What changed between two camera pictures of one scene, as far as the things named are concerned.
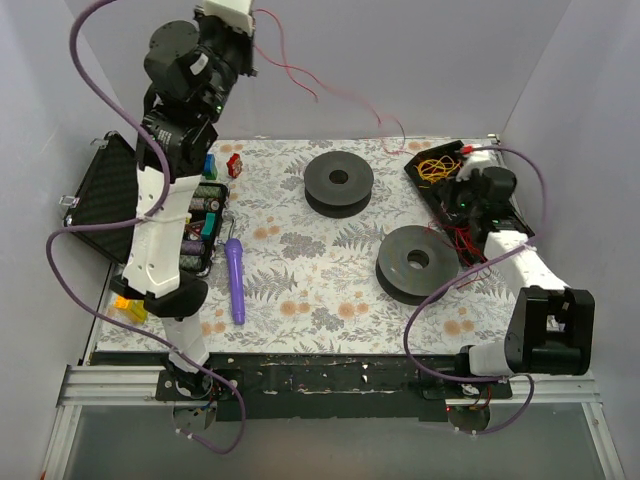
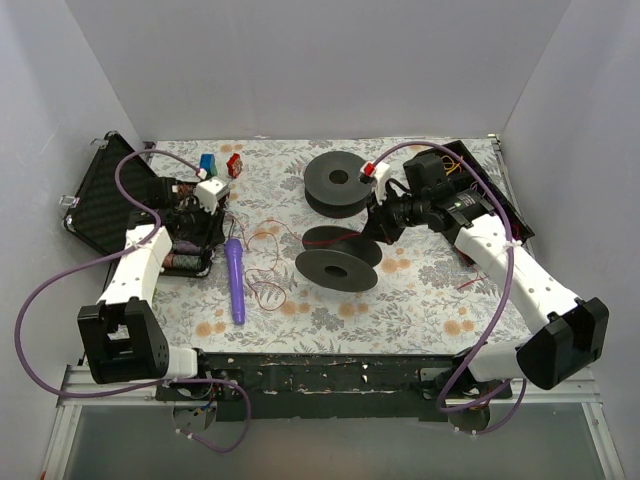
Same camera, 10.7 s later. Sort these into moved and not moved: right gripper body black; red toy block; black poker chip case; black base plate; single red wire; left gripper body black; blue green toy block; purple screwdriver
Moved: right gripper body black; left gripper body black; single red wire
Not moved: red toy block; black poker chip case; black base plate; purple screwdriver; blue green toy block
